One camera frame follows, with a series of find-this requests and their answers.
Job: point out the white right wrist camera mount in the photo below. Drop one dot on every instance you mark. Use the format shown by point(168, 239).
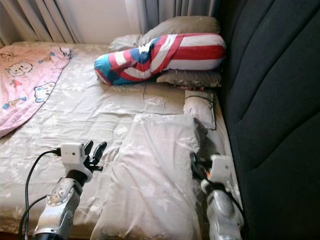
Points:
point(220, 169)

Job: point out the grey curtain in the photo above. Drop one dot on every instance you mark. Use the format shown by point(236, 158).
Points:
point(180, 9)
point(40, 20)

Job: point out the large grey floral pillow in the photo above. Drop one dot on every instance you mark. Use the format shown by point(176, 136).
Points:
point(150, 175)

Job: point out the pink cartoon quilt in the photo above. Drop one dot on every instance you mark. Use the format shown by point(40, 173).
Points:
point(25, 80)

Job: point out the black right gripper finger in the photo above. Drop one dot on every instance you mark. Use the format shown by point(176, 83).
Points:
point(195, 162)

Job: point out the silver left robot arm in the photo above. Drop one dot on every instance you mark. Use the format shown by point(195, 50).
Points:
point(60, 205)

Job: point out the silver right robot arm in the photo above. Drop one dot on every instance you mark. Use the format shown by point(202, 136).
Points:
point(222, 215)

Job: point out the dark upholstered headboard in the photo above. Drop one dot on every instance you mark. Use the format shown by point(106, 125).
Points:
point(270, 100)

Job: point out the stars and stripes bolster pillow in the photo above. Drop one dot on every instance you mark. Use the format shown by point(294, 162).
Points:
point(190, 51)

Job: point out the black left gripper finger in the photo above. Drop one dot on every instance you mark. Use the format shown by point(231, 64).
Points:
point(99, 151)
point(87, 148)

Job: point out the flat grey pillow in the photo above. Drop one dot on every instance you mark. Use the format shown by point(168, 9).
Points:
point(190, 79)

